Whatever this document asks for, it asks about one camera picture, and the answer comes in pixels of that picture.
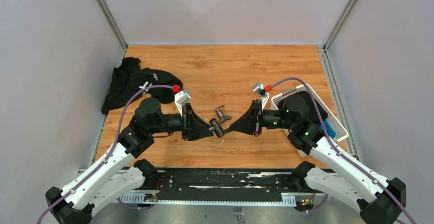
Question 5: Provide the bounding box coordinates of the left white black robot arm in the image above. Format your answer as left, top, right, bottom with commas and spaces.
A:
45, 97, 213, 223

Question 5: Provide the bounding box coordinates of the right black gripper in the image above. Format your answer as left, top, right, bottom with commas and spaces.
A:
229, 99, 295, 137

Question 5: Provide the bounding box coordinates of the black cloth in basket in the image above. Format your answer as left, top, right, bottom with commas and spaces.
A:
278, 91, 320, 126

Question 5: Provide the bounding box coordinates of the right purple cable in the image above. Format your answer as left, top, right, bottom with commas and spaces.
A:
264, 77, 418, 224

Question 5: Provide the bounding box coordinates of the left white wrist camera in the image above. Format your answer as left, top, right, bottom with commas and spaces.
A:
174, 88, 192, 117

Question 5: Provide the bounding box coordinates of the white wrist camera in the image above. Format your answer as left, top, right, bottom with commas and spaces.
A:
252, 82, 273, 110
174, 88, 192, 117

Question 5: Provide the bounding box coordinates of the grey faucet with lever handle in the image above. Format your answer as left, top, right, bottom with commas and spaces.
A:
214, 105, 232, 124

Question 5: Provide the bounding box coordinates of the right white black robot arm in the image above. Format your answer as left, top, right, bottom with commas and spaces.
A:
225, 91, 406, 223

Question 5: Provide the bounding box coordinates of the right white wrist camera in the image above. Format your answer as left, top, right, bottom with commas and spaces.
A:
252, 82, 273, 110

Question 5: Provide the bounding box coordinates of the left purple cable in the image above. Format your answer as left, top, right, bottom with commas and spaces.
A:
36, 84, 181, 224

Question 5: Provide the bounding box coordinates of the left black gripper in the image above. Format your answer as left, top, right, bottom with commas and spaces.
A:
149, 103, 214, 141

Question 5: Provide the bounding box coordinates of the blue cloth in basket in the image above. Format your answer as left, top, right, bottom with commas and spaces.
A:
323, 119, 336, 139

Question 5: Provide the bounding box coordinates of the white plastic basket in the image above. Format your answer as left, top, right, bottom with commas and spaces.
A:
270, 84, 349, 150

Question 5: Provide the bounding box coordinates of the black cloth with white print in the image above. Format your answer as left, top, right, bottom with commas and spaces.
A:
101, 57, 183, 115

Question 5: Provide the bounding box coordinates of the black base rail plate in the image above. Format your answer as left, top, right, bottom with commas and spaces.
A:
79, 167, 328, 207

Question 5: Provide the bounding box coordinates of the purple cable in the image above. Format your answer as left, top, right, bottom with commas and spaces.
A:
264, 77, 418, 224
36, 84, 181, 224

